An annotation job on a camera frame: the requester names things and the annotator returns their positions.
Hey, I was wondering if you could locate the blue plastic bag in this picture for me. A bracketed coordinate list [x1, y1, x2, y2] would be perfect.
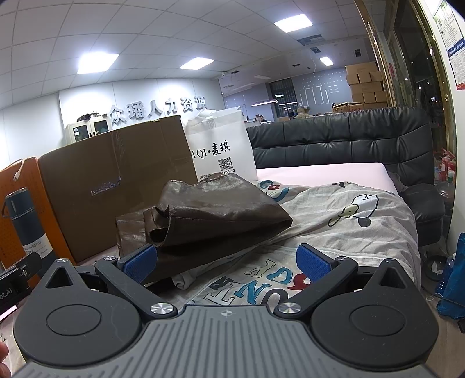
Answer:
[435, 232, 465, 321]

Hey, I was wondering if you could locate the printed cartoon blanket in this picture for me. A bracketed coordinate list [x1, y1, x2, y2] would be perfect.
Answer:
[171, 178, 422, 310]

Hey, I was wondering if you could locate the black leather chair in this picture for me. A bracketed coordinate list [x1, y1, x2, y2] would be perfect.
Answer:
[390, 172, 448, 248]

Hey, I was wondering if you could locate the white glass-door cabinet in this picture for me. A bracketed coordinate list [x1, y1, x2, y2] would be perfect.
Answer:
[65, 113, 110, 146]

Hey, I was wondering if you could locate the white paper shopping bag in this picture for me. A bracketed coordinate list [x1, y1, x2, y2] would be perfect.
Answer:
[183, 107, 259, 183]

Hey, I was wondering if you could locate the black leather bed headboard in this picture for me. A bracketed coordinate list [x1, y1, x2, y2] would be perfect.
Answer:
[246, 106, 435, 187]

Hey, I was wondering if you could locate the large brown cardboard box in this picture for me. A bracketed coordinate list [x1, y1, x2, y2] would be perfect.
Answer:
[37, 115, 199, 265]

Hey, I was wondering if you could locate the brown leather jacket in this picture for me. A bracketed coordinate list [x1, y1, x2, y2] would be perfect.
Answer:
[115, 173, 294, 288]

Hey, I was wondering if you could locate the red fire extinguisher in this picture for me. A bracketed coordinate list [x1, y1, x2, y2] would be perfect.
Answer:
[441, 150, 457, 184]

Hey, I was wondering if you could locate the wall poster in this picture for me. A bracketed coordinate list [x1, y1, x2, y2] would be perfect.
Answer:
[432, 0, 465, 92]

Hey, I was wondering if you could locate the dark blue vacuum bottle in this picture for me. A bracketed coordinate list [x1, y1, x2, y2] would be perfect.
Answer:
[1, 187, 56, 272]

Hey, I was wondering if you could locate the pink mattress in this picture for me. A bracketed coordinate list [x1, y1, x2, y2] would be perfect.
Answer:
[256, 162, 405, 194]

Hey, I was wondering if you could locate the wall sign lettering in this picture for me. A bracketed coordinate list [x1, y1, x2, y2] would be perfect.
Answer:
[103, 95, 208, 129]

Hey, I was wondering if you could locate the gold framed glass door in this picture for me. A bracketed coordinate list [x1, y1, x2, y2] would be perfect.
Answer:
[354, 0, 459, 153]

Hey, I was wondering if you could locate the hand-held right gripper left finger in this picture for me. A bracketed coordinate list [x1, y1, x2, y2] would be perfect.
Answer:
[35, 243, 179, 323]

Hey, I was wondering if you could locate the stack of cardboard boxes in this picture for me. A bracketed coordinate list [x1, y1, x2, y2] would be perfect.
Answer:
[344, 61, 390, 110]

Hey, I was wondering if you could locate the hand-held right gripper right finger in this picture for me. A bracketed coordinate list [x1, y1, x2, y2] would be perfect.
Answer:
[273, 244, 419, 321]

